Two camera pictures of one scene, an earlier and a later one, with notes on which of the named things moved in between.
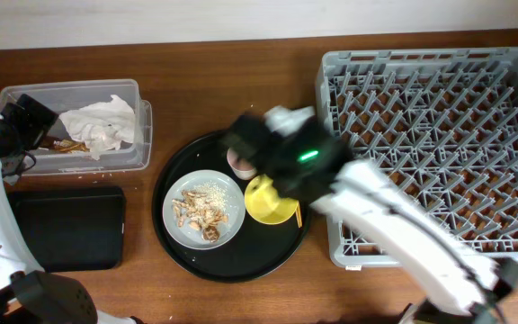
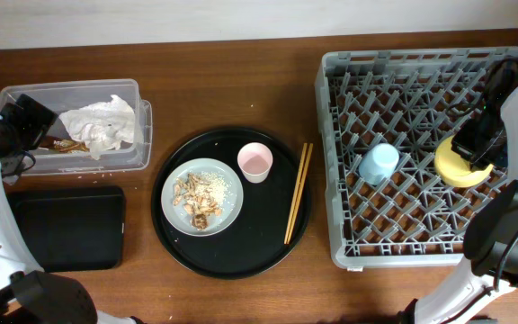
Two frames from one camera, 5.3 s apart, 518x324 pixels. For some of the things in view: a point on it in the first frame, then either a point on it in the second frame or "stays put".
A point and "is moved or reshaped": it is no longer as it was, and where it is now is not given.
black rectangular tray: (73, 229) stays put
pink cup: (243, 168) is moved or reshaped
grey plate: (191, 237) is moved or reshaped
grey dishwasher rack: (462, 130) stays put
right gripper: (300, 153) → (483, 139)
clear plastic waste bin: (102, 125) stays put
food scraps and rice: (202, 209) is moved or reshaped
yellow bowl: (263, 203) → (455, 169)
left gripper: (37, 127) stays put
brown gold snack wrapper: (63, 145) stays put
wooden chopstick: (299, 216) is moved or reshaped
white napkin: (101, 125) stays put
